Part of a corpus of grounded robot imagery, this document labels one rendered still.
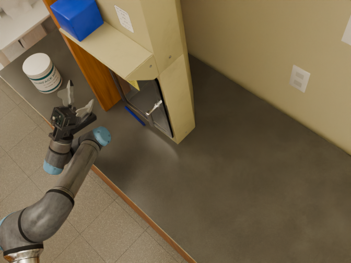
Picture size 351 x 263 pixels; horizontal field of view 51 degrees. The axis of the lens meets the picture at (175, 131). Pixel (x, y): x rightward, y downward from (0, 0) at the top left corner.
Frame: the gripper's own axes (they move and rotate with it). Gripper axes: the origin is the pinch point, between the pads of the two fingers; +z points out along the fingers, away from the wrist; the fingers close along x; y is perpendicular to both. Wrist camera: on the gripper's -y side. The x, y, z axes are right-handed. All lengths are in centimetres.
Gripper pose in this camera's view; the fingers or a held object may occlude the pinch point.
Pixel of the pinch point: (82, 90)
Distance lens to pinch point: 132.1
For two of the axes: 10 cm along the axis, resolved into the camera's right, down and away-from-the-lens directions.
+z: 3.9, -8.2, -4.1
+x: -7.2, -5.5, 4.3
